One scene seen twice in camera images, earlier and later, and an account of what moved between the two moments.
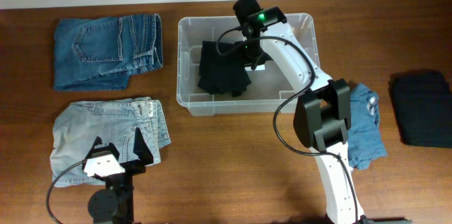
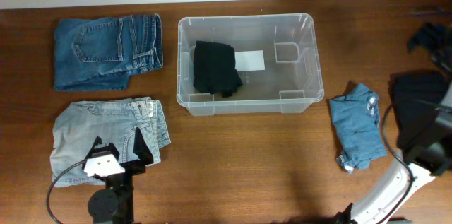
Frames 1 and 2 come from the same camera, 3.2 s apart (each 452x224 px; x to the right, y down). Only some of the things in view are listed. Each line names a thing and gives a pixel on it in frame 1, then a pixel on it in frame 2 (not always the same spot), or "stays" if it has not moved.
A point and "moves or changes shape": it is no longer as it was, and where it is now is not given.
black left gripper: [137, 167] stays
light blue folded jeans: [77, 126] stays
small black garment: [222, 69] moves or changes shape
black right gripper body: [250, 56] → [434, 38]
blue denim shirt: [366, 142] stays
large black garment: [422, 100] stays
